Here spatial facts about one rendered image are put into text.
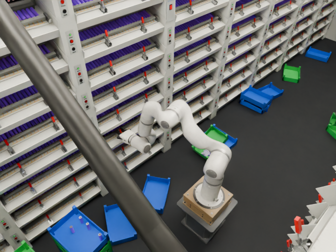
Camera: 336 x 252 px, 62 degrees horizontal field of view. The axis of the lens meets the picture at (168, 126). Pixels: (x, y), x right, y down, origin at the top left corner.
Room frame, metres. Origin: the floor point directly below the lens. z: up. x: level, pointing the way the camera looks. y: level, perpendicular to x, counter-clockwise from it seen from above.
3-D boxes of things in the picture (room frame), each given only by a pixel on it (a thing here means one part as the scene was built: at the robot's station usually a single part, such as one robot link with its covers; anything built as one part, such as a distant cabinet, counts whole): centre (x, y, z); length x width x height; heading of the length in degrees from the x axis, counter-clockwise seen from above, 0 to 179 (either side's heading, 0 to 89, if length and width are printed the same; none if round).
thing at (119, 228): (1.05, 0.35, 0.04); 0.30 x 0.20 x 0.08; 17
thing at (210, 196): (1.08, -0.29, 0.47); 0.19 x 0.19 x 0.18
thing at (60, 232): (0.75, 0.51, 0.44); 0.30 x 0.20 x 0.08; 53
